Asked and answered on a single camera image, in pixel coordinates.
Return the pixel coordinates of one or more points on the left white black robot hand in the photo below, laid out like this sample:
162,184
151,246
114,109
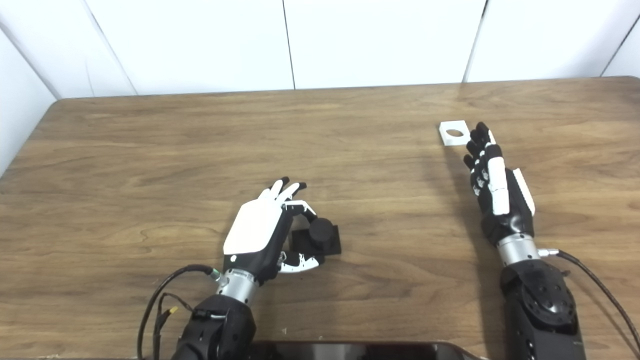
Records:
252,227

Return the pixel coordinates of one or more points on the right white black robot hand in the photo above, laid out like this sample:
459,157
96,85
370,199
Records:
510,222

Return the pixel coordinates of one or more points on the black peg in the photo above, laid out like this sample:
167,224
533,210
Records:
320,232

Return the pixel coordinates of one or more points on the white square piece with hole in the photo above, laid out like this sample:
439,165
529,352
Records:
462,140

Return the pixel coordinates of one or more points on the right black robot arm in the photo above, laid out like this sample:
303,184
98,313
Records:
542,305

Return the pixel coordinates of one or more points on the dark robot torso edge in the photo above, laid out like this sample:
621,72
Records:
360,352

